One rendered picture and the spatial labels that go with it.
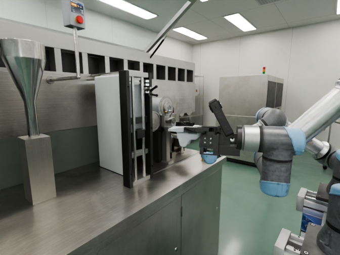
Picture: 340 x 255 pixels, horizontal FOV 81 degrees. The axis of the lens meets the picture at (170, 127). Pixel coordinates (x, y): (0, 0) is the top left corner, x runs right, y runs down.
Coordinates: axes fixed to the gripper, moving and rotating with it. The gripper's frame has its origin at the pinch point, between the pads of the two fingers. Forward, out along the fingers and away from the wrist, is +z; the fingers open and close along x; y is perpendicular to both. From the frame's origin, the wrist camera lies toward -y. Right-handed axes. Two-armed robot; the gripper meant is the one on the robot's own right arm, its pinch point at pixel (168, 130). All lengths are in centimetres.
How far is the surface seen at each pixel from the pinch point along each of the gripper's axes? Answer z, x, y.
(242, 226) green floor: -29, -85, -109
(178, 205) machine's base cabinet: -29, 28, -32
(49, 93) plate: 30, 62, 25
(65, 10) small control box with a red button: 1, 65, 58
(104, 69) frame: 31, 27, 40
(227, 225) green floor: -16, -76, -109
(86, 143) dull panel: 30, 44, -5
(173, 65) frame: 30, -45, 50
